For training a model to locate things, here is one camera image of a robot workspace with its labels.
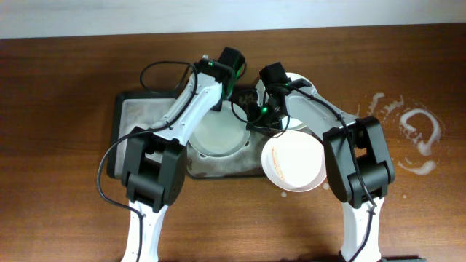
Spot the white plate with red stain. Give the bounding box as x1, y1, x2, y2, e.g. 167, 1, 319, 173
261, 131, 327, 192

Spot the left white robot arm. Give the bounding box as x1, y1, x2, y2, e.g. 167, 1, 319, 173
121, 57, 245, 261

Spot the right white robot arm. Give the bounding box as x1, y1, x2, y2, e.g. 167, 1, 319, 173
255, 78, 395, 261

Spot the right black soapy tray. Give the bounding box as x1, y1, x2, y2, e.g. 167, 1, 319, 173
187, 86, 269, 180

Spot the black soapy tray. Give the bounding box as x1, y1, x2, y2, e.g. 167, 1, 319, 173
106, 91, 187, 180
187, 86, 269, 180

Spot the left black soapy tray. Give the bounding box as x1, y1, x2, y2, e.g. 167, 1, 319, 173
106, 91, 187, 180

